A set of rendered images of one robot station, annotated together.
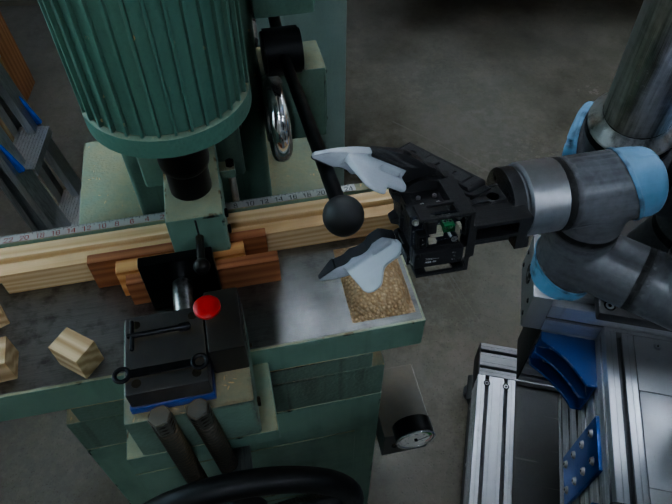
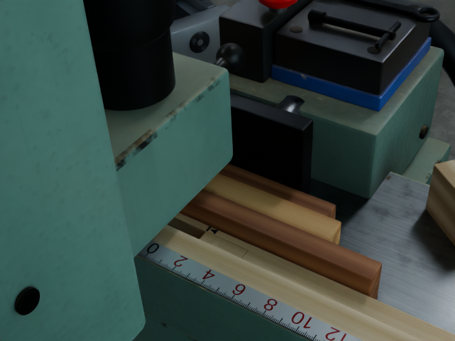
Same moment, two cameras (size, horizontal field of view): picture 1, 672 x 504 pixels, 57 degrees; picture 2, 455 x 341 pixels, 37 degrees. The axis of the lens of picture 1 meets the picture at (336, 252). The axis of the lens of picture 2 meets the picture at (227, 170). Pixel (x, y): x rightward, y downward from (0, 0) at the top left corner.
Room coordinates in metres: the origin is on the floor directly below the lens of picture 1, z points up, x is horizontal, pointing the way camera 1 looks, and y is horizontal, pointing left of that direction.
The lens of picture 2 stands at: (0.73, 0.45, 1.25)
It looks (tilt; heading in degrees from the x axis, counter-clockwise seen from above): 40 degrees down; 227
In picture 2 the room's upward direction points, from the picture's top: 3 degrees counter-clockwise
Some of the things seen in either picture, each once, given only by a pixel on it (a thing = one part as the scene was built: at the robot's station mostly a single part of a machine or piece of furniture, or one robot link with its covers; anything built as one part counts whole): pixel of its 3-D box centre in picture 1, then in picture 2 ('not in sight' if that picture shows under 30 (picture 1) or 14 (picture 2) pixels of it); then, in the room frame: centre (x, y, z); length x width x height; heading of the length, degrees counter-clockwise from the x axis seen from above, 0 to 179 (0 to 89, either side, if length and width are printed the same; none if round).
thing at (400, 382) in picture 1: (398, 409); not in sight; (0.46, -0.11, 0.58); 0.12 x 0.08 x 0.08; 12
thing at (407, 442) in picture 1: (412, 431); not in sight; (0.39, -0.12, 0.65); 0.06 x 0.04 x 0.08; 102
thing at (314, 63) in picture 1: (293, 92); not in sight; (0.76, 0.06, 1.02); 0.09 x 0.07 x 0.12; 102
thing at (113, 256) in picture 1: (181, 257); (210, 229); (0.52, 0.21, 0.93); 0.23 x 0.01 x 0.05; 102
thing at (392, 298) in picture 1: (373, 273); not in sight; (0.50, -0.05, 0.91); 0.12 x 0.09 x 0.03; 12
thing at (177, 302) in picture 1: (183, 297); (271, 134); (0.44, 0.19, 0.95); 0.09 x 0.07 x 0.09; 102
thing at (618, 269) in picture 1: (585, 256); not in sight; (0.44, -0.28, 1.03); 0.11 x 0.08 x 0.11; 57
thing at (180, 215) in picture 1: (198, 200); (117, 167); (0.56, 0.18, 0.99); 0.14 x 0.07 x 0.09; 12
